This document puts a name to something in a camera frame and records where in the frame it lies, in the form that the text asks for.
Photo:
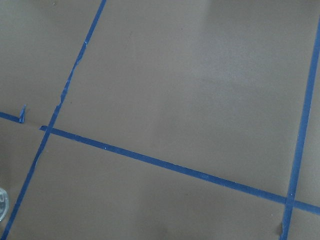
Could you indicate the clear glass sauce bottle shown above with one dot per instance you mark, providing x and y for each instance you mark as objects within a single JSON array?
[{"x": 4, "y": 203}]

